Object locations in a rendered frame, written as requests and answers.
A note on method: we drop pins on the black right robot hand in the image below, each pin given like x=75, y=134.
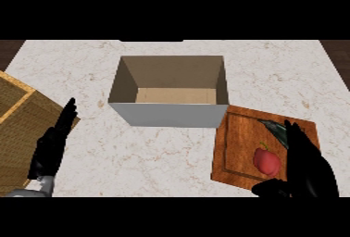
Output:
x=306, y=166

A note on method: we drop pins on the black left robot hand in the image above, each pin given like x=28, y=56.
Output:
x=50, y=148

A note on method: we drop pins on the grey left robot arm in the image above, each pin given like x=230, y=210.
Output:
x=34, y=188

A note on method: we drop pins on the red bell pepper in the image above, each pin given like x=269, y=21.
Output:
x=266, y=161

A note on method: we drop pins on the brown wooden cutting board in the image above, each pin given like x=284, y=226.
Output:
x=239, y=145

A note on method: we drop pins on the open cardboard box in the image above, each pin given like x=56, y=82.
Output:
x=170, y=92

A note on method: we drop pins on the dark green vegetable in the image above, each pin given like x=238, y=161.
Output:
x=276, y=129

